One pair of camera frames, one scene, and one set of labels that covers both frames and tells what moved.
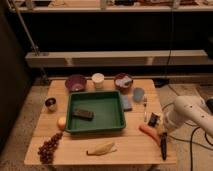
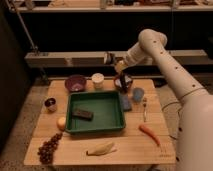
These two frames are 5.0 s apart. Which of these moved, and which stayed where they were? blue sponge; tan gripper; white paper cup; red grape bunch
Moved: tan gripper
Stayed: blue sponge; red grape bunch; white paper cup
